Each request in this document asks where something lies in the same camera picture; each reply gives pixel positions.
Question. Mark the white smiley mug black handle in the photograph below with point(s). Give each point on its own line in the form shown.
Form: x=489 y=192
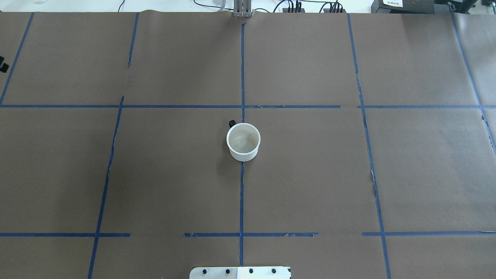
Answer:
x=243 y=140

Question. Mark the orange black connector board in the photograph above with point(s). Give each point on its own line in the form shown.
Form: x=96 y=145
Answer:
x=294 y=7
x=332 y=8

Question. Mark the black box under laptop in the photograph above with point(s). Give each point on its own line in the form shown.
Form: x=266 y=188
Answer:
x=402 y=7

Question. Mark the aluminium frame post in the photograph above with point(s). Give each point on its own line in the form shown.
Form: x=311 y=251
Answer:
x=242 y=9

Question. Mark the white pedestal column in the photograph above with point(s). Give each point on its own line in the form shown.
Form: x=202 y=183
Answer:
x=254 y=272

